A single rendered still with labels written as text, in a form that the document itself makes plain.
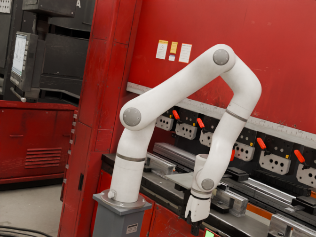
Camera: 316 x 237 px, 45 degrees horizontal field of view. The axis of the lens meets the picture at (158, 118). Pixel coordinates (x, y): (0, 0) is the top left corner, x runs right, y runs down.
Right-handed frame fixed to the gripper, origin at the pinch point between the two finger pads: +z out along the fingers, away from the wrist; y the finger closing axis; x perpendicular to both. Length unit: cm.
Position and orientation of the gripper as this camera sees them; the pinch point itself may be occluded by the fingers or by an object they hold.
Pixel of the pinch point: (194, 230)
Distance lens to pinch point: 161.6
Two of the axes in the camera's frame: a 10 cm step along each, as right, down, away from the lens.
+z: -1.3, 9.7, 2.1
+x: 6.6, 2.4, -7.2
